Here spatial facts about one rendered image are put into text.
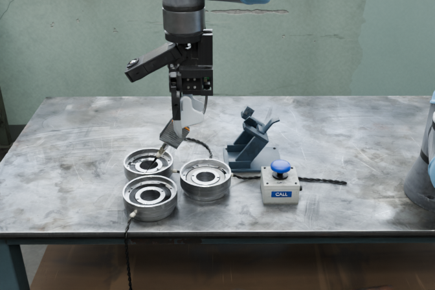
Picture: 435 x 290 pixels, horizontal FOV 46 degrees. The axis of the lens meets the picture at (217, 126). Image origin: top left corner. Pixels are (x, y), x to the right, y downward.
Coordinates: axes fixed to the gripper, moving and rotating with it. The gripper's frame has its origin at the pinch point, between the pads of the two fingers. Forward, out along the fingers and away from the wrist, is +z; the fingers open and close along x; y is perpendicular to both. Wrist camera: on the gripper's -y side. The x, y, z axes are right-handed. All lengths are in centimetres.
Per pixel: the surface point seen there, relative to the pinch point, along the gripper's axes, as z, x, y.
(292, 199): 12.2, -7.7, 22.7
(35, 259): 93, 67, -62
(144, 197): 11.8, -6.5, -6.7
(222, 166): 10.0, 1.7, 9.1
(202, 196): 11.6, -6.8, 4.8
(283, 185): 8.8, -7.5, 20.6
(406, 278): 38, -3, 51
